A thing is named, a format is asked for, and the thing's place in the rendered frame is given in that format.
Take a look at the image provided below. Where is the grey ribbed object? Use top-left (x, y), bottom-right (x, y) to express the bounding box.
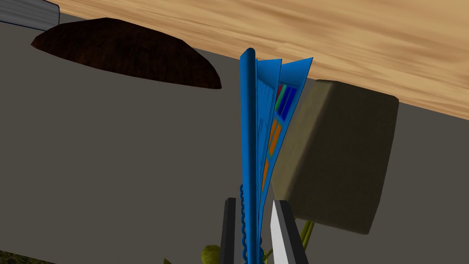
top-left (0, 0), bottom-right (60, 32)

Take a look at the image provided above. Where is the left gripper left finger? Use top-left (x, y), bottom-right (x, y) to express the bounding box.
top-left (219, 197), bottom-right (237, 264)

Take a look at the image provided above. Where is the blue book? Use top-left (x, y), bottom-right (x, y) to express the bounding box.
top-left (240, 47), bottom-right (314, 264)

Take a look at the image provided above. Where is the olive green plant pot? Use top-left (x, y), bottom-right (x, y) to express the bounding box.
top-left (271, 79), bottom-right (400, 235)

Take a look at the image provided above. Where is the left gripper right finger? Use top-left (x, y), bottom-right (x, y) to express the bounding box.
top-left (270, 199), bottom-right (309, 264)

